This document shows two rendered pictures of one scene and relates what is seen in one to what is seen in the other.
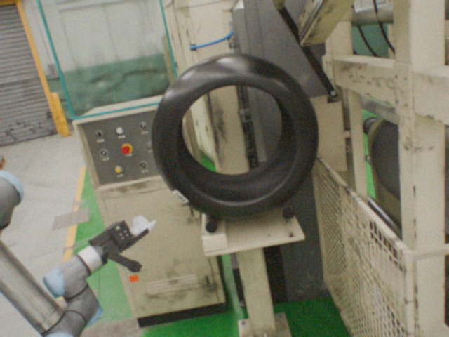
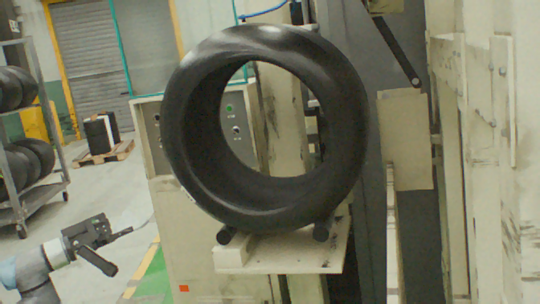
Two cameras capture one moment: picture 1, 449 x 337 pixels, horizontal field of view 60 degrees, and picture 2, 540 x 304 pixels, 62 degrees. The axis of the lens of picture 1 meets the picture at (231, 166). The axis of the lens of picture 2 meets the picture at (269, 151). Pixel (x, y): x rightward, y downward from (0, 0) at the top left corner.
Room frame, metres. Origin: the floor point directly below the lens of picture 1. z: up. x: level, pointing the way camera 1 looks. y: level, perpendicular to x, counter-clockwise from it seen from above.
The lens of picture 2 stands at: (0.16, -0.38, 1.40)
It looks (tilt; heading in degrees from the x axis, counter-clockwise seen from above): 13 degrees down; 16
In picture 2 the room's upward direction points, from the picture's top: 9 degrees counter-clockwise
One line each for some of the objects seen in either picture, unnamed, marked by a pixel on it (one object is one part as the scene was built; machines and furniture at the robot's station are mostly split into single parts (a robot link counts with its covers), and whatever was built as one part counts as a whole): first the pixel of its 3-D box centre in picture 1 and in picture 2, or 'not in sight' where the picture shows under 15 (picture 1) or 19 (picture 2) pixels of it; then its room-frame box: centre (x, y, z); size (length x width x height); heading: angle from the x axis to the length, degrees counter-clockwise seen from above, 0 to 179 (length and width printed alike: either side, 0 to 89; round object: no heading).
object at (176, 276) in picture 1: (161, 211); (225, 215); (2.11, 0.45, 0.63); 0.56 x 0.41 x 1.27; 90
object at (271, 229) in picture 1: (250, 223); (288, 242); (1.43, -0.03, 0.80); 0.37 x 0.36 x 0.02; 90
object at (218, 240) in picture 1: (214, 221); (245, 232); (1.43, 0.11, 0.83); 0.36 x 0.09 x 0.06; 0
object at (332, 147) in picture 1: (320, 134); (403, 137); (1.65, -0.41, 1.05); 0.20 x 0.15 x 0.30; 0
